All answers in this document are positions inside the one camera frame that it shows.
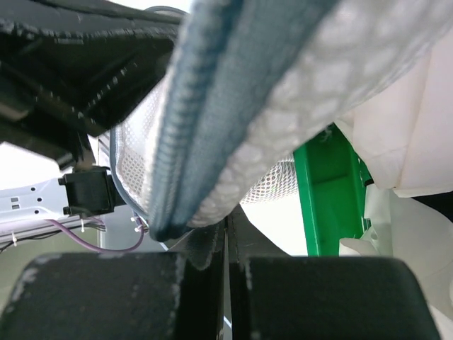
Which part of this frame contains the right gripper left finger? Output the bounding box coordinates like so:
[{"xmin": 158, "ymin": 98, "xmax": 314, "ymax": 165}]
[{"xmin": 1, "ymin": 223, "xmax": 224, "ymax": 339}]

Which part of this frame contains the green plastic basket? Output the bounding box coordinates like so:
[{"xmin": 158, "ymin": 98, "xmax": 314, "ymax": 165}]
[{"xmin": 294, "ymin": 125, "xmax": 372, "ymax": 256}]

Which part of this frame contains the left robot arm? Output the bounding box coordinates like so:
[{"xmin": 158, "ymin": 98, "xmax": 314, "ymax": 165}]
[{"xmin": 1, "ymin": 1, "xmax": 182, "ymax": 224}]

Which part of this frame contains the white bra in basket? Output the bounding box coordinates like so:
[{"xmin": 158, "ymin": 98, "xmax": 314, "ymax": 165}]
[{"xmin": 336, "ymin": 38, "xmax": 452, "ymax": 339}]

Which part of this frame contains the white mesh laundry bag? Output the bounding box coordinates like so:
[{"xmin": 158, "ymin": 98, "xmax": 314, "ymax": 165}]
[{"xmin": 110, "ymin": 1, "xmax": 452, "ymax": 242}]

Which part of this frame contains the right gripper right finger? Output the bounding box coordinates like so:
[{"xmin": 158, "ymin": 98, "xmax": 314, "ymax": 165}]
[{"xmin": 228, "ymin": 207, "xmax": 440, "ymax": 339}]

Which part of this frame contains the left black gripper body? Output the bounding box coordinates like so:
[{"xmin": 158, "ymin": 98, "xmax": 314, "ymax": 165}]
[{"xmin": 1, "ymin": 1, "xmax": 182, "ymax": 169}]

